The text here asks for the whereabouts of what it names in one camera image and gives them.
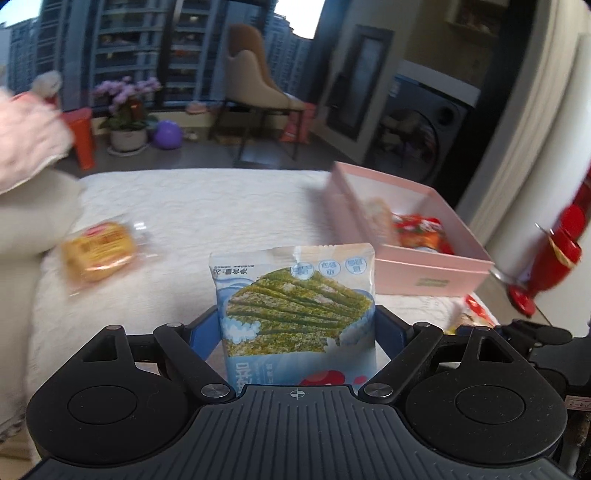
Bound beige upholstered chair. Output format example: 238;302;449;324
208;23;310;169

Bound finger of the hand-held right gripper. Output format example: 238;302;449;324
494;322;574;352

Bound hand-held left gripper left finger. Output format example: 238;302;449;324
81;307;237;403

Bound cream curtain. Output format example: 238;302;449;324
455;0;591;278

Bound wrapped round bread bun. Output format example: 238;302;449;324
61;220;153;296

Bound beige plush toy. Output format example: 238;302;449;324
30;71;63;104

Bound pink bag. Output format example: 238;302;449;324
279;104;317;144

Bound pink cardboard box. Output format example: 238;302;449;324
322;161;496;297

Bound blue seaweed snack packet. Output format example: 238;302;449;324
209;243;377;389

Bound pale bread in wrapper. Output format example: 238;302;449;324
365;198;399;245

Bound grey washing machine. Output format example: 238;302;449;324
369;74;483;195

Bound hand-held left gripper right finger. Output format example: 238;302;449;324
359;305;509;403

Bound purple ball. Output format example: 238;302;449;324
154;121;183;151

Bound beige pillow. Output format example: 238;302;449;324
0;167;86;324

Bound orange stool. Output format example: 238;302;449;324
60;108;98;171

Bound large red snack packet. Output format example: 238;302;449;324
392;213;455;256

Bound black framed mirror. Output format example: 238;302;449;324
325;25;395;143

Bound potted purple orchid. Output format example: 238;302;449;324
92;78;162;153

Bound red plastic toy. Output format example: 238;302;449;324
508;166;591;317

